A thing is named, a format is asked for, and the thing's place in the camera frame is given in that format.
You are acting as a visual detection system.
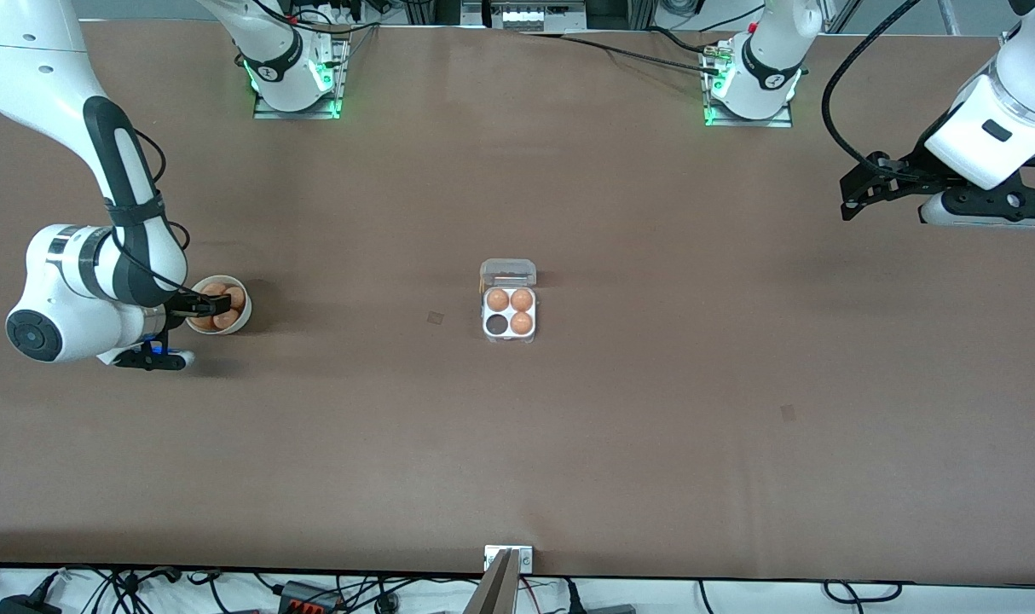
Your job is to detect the small metal edge bracket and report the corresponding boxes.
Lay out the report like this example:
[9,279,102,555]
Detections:
[484,545,535,574]

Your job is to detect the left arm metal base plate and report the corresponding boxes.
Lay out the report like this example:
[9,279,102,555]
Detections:
[703,38,794,129]

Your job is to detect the clear plastic egg carton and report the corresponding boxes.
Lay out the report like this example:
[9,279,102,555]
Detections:
[479,258,539,345]

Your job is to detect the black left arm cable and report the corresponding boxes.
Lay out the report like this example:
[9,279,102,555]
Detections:
[822,0,921,176]

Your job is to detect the white socket strip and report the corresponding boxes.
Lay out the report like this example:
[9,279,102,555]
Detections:
[492,3,587,32]

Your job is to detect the black left camera bracket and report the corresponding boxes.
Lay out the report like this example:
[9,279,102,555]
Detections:
[944,152,1035,219]

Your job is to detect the grey metal bar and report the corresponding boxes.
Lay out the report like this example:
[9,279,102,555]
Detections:
[464,548,523,614]

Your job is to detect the white round bowl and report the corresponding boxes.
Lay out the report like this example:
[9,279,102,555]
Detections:
[183,275,253,336]

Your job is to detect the long black cable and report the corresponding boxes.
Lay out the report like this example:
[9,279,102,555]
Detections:
[517,30,727,78]

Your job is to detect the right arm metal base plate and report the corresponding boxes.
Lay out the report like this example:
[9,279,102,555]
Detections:
[253,38,342,120]

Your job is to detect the black orange power device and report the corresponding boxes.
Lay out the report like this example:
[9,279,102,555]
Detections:
[277,580,344,614]

